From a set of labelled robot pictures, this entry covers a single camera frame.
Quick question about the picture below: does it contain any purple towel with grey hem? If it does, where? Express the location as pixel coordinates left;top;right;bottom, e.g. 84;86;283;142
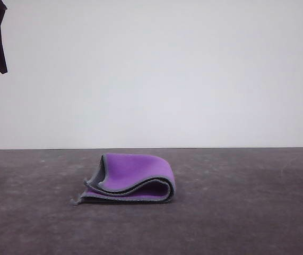
70;152;177;207

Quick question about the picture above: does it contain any grey table cloth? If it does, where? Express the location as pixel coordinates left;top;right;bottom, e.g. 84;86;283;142
0;147;303;255

